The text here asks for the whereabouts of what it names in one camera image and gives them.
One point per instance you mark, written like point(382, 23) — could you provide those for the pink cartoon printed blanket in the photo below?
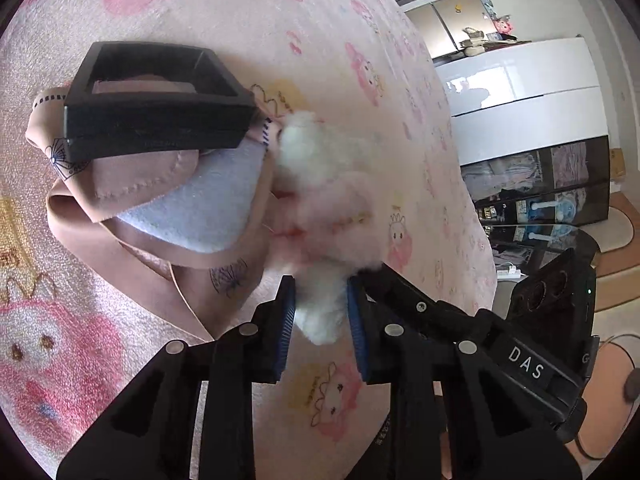
point(75, 310)

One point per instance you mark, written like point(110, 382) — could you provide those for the small pink plush doll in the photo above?
point(504, 26)

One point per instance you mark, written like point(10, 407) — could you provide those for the black lettered storage box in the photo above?
point(380, 455)

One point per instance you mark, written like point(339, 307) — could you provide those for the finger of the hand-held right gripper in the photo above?
point(425, 310)

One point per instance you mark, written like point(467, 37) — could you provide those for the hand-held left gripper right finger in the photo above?
point(356, 330)

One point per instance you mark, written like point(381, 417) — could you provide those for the white pink fluffy plush toy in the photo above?
point(325, 200)

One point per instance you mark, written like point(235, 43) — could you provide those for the silver fridge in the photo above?
point(450, 20)

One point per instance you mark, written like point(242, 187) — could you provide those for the black glass-door cabinet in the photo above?
point(530, 195)

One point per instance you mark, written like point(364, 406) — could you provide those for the beige hanging bag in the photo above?
point(473, 42)

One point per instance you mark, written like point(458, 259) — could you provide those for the pale lavender felt pad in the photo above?
point(200, 210)

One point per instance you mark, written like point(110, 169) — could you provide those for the white power strip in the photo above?
point(509, 273)

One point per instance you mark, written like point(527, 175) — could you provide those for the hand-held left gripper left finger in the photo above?
point(287, 320)

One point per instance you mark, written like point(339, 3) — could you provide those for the white wardrobe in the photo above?
point(525, 110)

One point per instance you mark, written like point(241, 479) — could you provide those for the cardboard box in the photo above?
point(618, 165)

